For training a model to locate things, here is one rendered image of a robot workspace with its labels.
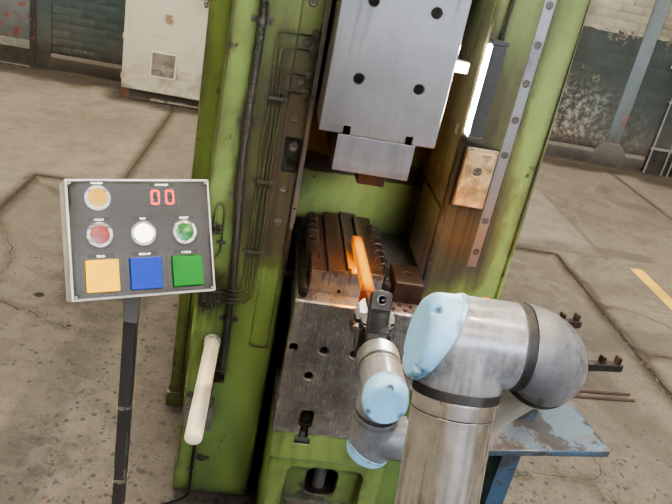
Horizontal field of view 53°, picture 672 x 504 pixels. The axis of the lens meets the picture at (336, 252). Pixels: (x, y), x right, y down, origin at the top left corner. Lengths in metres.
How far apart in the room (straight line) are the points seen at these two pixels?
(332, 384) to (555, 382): 1.13
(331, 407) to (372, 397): 0.72
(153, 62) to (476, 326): 6.45
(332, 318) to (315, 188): 0.57
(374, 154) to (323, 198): 0.58
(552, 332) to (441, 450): 0.20
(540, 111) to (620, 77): 6.54
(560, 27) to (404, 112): 0.48
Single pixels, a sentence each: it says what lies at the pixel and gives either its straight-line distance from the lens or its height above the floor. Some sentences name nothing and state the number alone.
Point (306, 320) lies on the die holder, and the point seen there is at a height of 0.85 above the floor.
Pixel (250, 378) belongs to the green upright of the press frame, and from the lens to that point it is 2.22.
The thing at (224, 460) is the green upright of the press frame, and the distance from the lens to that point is 2.43.
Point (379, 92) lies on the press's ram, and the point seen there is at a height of 1.48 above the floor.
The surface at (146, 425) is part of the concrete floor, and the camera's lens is 2.79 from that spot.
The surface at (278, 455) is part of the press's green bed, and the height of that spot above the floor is 0.38.
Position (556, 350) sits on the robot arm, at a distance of 0.91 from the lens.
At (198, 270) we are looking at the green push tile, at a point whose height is 1.01.
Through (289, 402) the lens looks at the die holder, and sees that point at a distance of 2.02.
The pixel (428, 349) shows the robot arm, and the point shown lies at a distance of 0.85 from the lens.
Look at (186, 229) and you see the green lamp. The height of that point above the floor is 1.10.
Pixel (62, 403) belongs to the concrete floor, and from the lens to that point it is 2.89.
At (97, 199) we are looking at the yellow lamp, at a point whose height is 1.16.
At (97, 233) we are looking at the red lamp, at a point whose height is 1.09.
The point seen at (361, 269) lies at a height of 1.05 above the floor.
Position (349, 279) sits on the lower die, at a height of 0.97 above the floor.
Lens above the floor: 1.79
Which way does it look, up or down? 24 degrees down
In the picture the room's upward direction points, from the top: 12 degrees clockwise
